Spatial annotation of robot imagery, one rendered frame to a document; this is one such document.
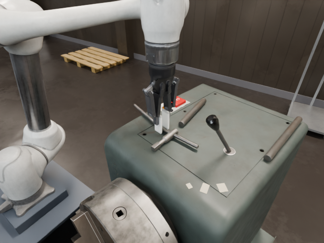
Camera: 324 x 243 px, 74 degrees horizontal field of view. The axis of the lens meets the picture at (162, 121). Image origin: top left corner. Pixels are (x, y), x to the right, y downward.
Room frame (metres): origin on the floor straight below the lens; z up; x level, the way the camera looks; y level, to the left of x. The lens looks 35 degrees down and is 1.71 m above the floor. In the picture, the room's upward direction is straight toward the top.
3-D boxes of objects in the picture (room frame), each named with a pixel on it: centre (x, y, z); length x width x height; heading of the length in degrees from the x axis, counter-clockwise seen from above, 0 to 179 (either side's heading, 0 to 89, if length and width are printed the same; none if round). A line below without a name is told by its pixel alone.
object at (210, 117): (0.46, -0.13, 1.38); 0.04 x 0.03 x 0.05; 134
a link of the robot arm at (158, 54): (0.58, 0.00, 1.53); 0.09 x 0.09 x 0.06
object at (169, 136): (0.53, -0.01, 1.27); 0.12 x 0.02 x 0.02; 139
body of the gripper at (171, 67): (0.58, 0.00, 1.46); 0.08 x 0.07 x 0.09; 134
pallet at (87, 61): (4.80, 1.52, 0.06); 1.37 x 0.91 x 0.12; 54
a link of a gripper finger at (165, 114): (0.59, -0.01, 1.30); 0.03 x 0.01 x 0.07; 44
